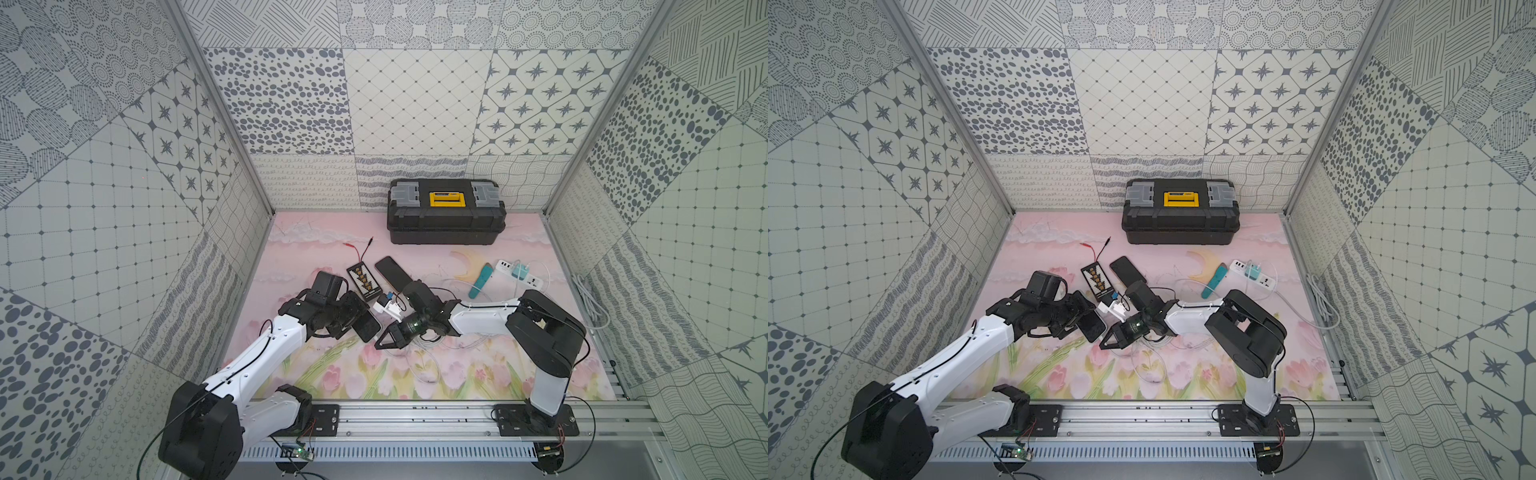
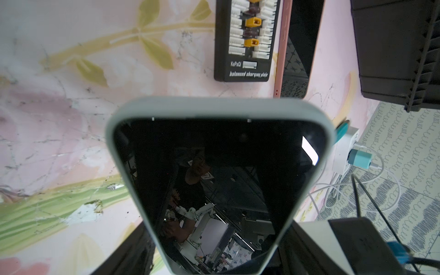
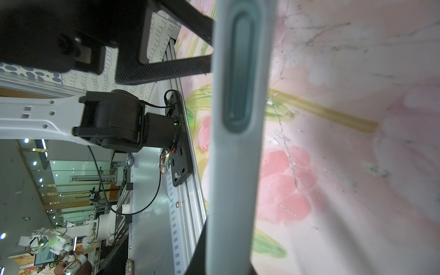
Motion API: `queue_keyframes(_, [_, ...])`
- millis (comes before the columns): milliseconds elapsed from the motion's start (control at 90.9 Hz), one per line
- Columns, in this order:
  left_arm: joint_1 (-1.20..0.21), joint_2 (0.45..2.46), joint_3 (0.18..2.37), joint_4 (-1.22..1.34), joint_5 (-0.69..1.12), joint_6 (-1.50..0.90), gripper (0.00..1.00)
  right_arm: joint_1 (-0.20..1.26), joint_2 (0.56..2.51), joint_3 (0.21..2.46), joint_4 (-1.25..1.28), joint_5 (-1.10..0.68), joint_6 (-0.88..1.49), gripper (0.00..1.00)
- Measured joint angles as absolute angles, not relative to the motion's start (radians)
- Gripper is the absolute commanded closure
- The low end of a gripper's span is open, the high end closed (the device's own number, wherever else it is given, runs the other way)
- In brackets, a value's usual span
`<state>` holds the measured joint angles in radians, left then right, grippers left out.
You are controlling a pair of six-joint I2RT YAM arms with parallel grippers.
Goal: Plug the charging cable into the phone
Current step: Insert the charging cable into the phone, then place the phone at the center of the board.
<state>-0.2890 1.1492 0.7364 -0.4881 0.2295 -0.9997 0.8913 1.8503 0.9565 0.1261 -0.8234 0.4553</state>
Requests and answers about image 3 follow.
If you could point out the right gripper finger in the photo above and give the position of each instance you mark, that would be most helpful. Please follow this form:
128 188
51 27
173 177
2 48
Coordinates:
198 261

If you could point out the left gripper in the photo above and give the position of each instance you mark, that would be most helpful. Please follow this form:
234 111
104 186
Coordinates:
61 36

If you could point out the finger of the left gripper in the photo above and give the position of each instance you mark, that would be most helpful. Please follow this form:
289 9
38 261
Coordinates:
132 36

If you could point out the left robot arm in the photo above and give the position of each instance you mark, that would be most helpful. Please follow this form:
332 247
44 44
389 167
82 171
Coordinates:
115 120

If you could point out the pink floral table mat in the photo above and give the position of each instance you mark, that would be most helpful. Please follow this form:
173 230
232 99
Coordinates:
349 178

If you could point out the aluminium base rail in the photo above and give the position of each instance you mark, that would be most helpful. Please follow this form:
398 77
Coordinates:
164 237

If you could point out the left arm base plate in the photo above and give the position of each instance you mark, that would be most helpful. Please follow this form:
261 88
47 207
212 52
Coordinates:
180 141

